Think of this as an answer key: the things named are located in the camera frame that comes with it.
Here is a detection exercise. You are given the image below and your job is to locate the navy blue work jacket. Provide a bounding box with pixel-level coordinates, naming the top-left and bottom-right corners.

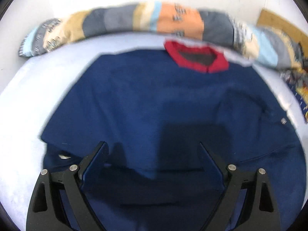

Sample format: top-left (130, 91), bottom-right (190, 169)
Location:
top-left (41, 42), bottom-right (306, 230)

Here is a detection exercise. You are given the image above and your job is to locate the dark patterned yellow blanket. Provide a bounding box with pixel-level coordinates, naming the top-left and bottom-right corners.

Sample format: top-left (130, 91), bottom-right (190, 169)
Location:
top-left (280, 43), bottom-right (307, 124)

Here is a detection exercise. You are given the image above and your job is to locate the patchwork rolled quilt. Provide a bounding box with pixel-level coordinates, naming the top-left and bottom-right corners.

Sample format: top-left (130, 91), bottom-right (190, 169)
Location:
top-left (18, 2), bottom-right (307, 69)

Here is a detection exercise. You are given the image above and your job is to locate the light blue cloud bedsheet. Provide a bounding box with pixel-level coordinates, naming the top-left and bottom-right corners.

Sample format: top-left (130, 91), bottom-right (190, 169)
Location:
top-left (0, 32), bottom-right (306, 229)

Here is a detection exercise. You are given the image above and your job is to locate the wooden headboard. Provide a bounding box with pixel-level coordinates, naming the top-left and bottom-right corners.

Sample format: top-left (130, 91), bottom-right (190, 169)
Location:
top-left (257, 9), bottom-right (307, 49)

